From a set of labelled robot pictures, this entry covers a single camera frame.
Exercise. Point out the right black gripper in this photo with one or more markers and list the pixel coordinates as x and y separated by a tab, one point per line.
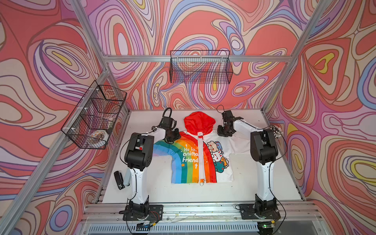
220	132

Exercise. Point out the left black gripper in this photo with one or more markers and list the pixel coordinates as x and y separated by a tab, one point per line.
177	136

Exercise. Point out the rainbow red white kids jacket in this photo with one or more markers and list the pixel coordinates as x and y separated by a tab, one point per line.
201	155

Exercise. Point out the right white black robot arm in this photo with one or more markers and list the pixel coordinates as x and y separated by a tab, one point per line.
264	151

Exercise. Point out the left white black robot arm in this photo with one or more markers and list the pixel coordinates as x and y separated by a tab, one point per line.
138	157

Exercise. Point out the clear cup of pencils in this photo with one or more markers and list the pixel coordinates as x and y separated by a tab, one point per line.
277	131

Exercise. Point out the grey rectangular case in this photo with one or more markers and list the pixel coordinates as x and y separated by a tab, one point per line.
127	178

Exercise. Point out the black stapler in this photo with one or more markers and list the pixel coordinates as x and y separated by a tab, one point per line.
119	180

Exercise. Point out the black wire basket back wall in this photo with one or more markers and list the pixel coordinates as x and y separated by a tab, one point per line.
200	67

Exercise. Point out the black wire basket wall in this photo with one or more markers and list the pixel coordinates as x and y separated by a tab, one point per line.
200	67
98	109

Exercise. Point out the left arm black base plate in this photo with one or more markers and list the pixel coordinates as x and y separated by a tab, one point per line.
135	212

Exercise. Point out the black wire basket left wall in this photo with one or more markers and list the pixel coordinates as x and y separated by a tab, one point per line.
98	109

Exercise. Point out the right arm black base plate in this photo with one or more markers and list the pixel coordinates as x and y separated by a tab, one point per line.
257	212

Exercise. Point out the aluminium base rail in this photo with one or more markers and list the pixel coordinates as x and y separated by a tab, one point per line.
212	218

